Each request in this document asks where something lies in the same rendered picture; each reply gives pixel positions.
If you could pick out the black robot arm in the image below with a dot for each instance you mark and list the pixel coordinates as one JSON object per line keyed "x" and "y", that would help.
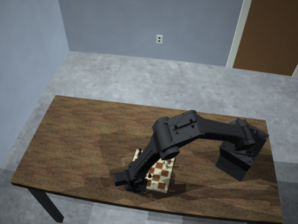
{"x": 166, "y": 141}

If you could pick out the brown and cream chessboard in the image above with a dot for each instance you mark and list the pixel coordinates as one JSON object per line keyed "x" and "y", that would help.
{"x": 160, "y": 177}

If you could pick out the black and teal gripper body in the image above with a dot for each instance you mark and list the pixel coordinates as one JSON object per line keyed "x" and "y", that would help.
{"x": 132, "y": 187}

